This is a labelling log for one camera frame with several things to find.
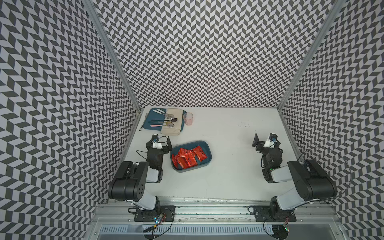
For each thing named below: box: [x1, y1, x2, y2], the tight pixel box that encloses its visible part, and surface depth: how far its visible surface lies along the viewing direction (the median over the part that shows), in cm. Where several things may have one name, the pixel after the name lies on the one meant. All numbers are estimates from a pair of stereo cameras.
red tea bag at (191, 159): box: [184, 151, 198, 168], surface depth 91 cm
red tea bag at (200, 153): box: [193, 145, 208, 162], surface depth 93 cm
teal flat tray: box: [143, 108, 187, 132], surface depth 114 cm
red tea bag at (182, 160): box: [176, 156, 189, 170], surface depth 90 cm
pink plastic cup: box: [183, 112, 194, 126], surface depth 113 cm
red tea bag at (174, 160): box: [171, 153, 179, 168], surface depth 88 cm
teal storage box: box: [170, 140, 213, 173], surface depth 91 cm
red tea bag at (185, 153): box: [178, 148, 193, 158], surface depth 92 cm
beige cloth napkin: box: [161, 108, 183, 136], surface depth 110 cm
